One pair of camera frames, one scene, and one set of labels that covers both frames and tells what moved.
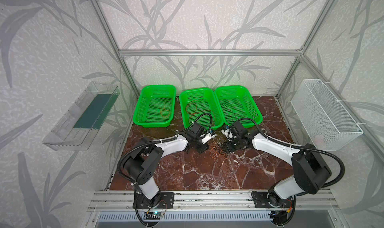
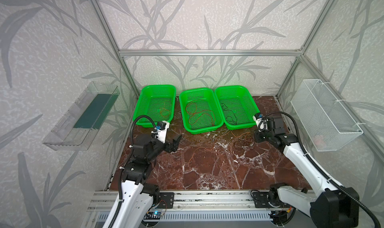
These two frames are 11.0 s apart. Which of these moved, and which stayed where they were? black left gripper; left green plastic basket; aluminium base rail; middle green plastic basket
Moved: black left gripper
Stayed: middle green plastic basket; aluminium base rail; left green plastic basket
